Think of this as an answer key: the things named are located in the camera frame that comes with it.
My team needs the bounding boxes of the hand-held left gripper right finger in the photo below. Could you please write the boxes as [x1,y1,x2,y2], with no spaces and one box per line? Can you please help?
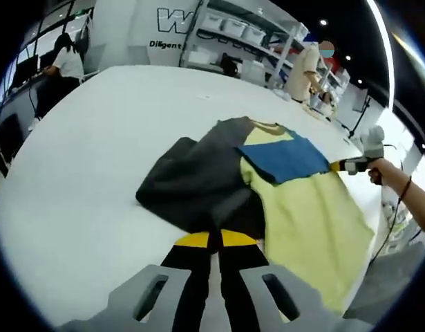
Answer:
[217,228,333,332]

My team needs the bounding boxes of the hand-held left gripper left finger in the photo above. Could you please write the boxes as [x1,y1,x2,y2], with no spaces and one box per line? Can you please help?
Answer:
[106,231,213,332]

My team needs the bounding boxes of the yellow grey blue garment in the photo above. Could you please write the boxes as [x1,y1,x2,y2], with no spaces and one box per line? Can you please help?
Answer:
[135,116,375,324]

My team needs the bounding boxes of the person's right hand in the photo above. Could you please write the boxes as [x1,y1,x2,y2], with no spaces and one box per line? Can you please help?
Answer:
[367,159,412,196]

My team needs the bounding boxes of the black tripod stand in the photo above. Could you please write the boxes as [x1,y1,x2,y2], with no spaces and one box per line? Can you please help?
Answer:
[346,96,372,139]

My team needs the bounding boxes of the white ceiling light strip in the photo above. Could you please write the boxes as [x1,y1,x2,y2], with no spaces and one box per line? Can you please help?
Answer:
[366,0,396,111]

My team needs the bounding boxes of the grey mesh chair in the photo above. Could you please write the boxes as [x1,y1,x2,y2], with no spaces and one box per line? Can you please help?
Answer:
[341,240,425,321]

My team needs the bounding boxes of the white box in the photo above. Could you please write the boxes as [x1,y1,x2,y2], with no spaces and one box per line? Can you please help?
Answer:
[241,60,269,86]

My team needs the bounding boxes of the metal storage shelf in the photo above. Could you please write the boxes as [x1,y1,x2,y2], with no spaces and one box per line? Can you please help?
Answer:
[179,0,351,101]

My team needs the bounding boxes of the black bag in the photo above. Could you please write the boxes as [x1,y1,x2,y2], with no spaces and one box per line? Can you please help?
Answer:
[219,53,243,75]

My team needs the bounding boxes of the white storage bin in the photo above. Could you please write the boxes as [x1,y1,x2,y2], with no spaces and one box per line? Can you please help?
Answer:
[202,15,225,30]
[243,24,267,42]
[223,19,248,36]

